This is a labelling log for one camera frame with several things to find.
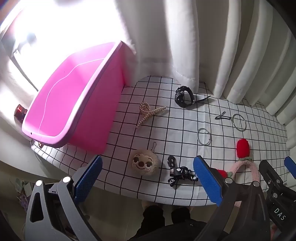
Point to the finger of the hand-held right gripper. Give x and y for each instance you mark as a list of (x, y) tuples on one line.
[(291, 165), (271, 176)]

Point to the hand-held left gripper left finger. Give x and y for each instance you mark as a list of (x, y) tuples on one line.
[(89, 178)]

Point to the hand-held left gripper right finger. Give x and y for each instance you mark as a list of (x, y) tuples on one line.
[(208, 180)]

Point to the pink strawberry headband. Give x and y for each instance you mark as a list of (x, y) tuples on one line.
[(242, 148)]

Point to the pink plastic tub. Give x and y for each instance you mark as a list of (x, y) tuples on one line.
[(69, 92)]

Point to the pearl hair claw clip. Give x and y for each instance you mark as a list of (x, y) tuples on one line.
[(152, 112)]

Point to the white checked tablecloth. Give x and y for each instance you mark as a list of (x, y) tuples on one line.
[(182, 126)]

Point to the black hair pin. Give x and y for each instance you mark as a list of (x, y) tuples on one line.
[(223, 117)]

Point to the black wrist watch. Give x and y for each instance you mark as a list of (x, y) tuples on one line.
[(180, 97)]

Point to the red jar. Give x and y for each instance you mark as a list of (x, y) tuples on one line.
[(20, 112)]

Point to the white curtain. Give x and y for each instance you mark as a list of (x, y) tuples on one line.
[(185, 34)]

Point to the window frame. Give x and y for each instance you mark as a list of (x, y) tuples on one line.
[(20, 67)]

